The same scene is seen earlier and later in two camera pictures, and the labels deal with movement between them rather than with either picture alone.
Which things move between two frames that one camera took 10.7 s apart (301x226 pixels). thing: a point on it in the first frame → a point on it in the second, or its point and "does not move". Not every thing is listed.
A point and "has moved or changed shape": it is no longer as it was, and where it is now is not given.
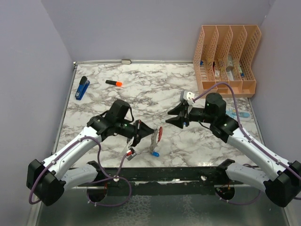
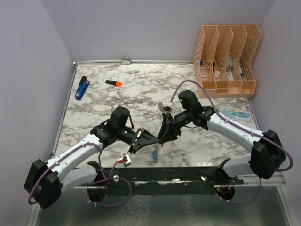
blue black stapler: (82, 88) does not move
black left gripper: (145, 130) → (147, 139)
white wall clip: (126, 61) does not move
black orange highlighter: (117, 83) does not move
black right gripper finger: (178, 121) → (170, 134)
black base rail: (161, 181) does not move
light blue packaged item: (244, 116) does not move
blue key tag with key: (155, 154) has moved or changed shape
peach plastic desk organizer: (225, 53) does not move
